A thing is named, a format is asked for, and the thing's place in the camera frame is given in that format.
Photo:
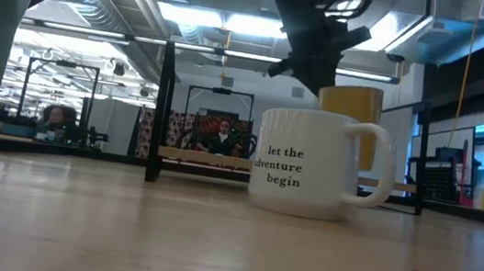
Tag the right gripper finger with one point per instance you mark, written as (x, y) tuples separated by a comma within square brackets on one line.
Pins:
[(313, 75), (330, 65)]

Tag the white mug with black text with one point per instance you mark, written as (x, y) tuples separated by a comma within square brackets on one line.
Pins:
[(290, 197)]

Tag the black background robot arm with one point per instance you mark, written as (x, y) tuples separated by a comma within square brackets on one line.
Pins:
[(93, 137)]

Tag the long ceiling light strip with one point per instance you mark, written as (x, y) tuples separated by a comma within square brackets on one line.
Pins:
[(251, 56)]

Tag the person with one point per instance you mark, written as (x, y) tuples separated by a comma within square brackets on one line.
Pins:
[(56, 117), (222, 140)]

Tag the floral patterned partition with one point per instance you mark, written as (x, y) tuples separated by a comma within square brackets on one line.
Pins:
[(175, 129)]

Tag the black pegboard cart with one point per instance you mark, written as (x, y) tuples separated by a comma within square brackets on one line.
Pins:
[(442, 183)]

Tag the red upright object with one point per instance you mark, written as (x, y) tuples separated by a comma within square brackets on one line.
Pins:
[(465, 197)]

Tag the white partition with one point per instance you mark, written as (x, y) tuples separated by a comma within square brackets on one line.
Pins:
[(113, 126)]

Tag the teal box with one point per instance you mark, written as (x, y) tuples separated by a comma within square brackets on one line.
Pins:
[(16, 130)]

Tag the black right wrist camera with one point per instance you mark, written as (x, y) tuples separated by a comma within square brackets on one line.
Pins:
[(356, 37)]

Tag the black gantry frame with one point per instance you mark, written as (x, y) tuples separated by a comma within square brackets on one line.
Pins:
[(62, 63), (222, 90)]

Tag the wooden shelf with black frame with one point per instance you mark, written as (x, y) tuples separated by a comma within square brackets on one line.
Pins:
[(160, 121)]

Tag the black aluminium table frame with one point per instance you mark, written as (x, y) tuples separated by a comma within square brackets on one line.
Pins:
[(59, 152)]

